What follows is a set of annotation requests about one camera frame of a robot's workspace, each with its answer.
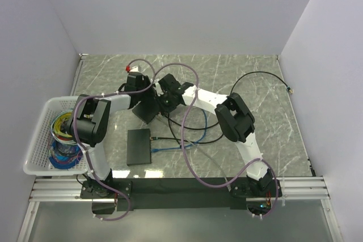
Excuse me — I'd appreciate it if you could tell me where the dark grey network switch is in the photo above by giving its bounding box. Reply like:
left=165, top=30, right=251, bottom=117
left=126, top=129, right=151, bottom=167

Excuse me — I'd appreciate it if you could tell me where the blue ethernet cable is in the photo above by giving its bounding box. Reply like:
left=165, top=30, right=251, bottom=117
left=150, top=108, right=209, bottom=154

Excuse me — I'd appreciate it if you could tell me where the long black ethernet cable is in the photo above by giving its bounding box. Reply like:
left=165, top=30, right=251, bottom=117
left=149, top=71, right=296, bottom=148

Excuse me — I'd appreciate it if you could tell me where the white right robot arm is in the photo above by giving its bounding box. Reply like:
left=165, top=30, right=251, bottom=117
left=155, top=74, right=273, bottom=196

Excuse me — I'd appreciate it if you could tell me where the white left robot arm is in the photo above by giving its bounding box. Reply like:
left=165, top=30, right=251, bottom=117
left=67, top=72, right=158, bottom=198

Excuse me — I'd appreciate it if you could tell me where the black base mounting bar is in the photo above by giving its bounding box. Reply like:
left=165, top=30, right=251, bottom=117
left=80, top=177, right=283, bottom=214

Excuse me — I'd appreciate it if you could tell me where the white plastic mesh basket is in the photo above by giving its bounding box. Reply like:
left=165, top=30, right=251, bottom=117
left=22, top=96, right=104, bottom=175

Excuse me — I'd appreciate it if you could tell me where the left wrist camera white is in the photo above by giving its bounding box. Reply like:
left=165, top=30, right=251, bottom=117
left=125, top=65, right=141, bottom=73

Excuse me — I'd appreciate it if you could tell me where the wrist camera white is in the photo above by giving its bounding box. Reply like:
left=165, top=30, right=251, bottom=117
left=125, top=65, right=141, bottom=73
left=153, top=79, right=164, bottom=96

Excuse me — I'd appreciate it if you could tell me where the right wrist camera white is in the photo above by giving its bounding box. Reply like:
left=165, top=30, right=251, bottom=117
left=153, top=79, right=164, bottom=96

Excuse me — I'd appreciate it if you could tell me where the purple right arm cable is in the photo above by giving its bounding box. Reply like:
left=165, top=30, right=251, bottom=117
left=153, top=62, right=278, bottom=220

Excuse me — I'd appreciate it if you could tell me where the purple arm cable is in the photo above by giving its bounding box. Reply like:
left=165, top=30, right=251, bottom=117
left=72, top=58, right=155, bottom=222
left=153, top=62, right=278, bottom=220

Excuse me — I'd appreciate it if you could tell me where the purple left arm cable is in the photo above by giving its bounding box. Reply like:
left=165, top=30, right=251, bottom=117
left=72, top=58, right=155, bottom=222

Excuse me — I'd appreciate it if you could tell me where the bundle of coloured wires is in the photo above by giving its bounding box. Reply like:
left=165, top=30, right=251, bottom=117
left=48, top=107, right=85, bottom=169

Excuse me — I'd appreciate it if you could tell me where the aluminium rail frame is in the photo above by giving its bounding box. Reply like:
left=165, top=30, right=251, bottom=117
left=28, top=176, right=330, bottom=202

